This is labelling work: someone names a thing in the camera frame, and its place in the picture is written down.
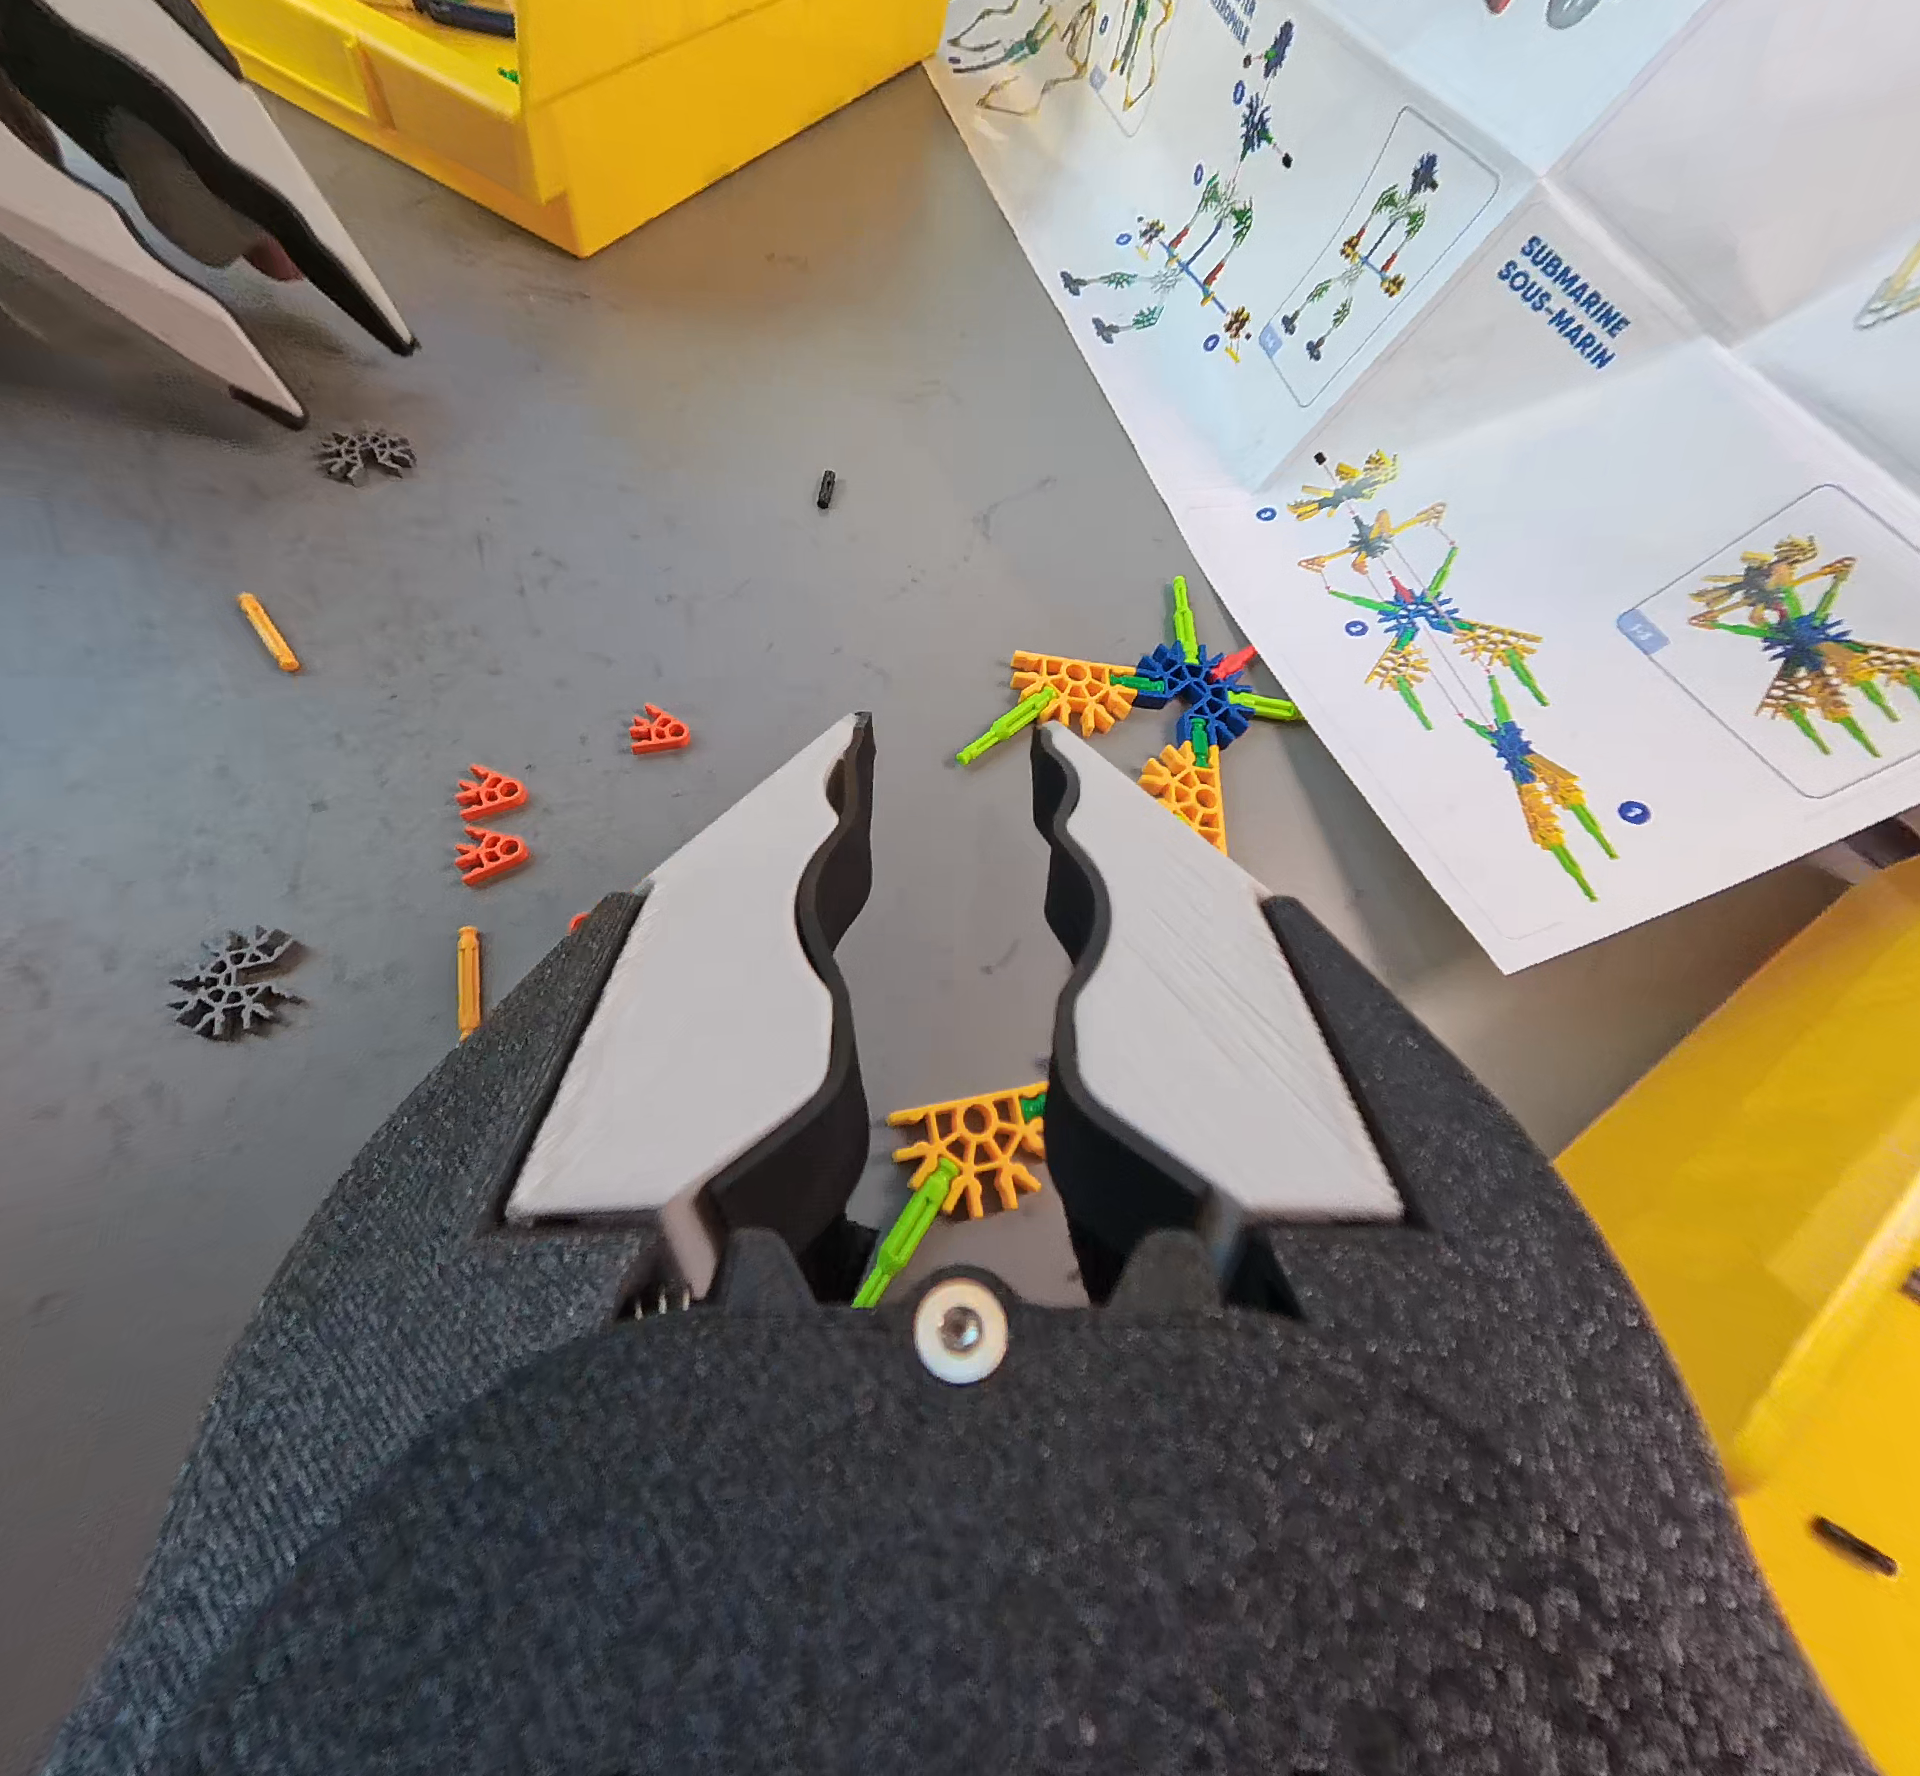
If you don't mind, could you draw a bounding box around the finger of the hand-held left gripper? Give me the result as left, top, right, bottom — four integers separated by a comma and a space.
0, 0, 417, 358
0, 128, 313, 431

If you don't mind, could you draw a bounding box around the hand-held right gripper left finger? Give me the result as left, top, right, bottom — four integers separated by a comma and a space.
507, 712, 879, 1305

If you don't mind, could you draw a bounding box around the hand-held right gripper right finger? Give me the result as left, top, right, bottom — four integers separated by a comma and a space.
1032, 723, 1407, 1311

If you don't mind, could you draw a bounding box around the blue yellow green toy model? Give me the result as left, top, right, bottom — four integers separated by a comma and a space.
853, 1080, 1052, 1311

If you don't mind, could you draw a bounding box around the yellow bin with colourful pieces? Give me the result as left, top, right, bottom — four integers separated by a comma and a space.
75, 0, 985, 260

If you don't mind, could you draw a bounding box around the white folded instruction sheet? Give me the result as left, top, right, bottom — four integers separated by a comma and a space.
920, 0, 1920, 973

